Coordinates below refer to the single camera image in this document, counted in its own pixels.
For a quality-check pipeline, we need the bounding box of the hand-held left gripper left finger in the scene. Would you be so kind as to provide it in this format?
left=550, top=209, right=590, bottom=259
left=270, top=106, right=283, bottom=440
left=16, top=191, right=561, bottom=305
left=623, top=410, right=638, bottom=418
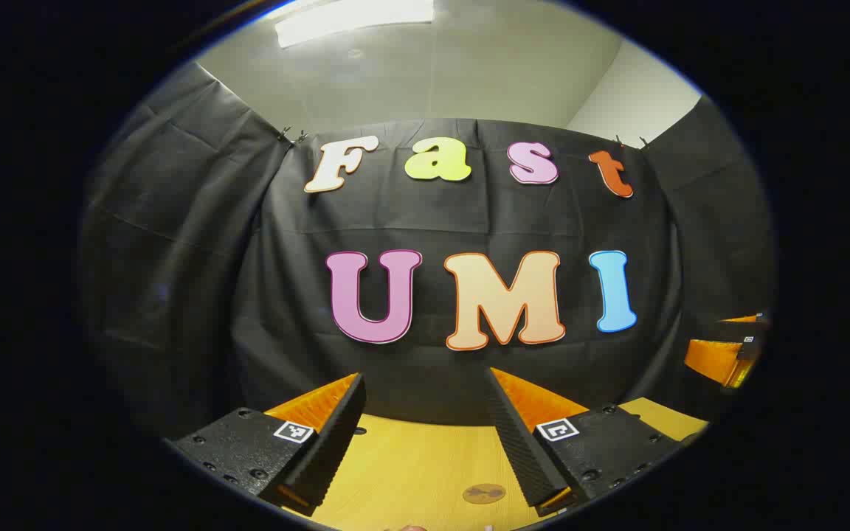
left=165, top=372, right=367, bottom=517

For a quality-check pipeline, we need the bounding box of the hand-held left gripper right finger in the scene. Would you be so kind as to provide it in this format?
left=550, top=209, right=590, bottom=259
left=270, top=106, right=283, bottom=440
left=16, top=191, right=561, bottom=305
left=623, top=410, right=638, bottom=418
left=484, top=367, right=693, bottom=518

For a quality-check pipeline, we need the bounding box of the round brown coaster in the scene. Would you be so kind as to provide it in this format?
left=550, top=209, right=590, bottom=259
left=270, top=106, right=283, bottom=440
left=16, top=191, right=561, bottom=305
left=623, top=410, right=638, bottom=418
left=462, top=483, right=507, bottom=505

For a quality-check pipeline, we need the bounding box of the black backdrop cloth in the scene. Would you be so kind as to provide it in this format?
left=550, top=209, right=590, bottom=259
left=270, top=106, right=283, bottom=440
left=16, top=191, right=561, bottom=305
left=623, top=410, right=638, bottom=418
left=78, top=63, right=776, bottom=443

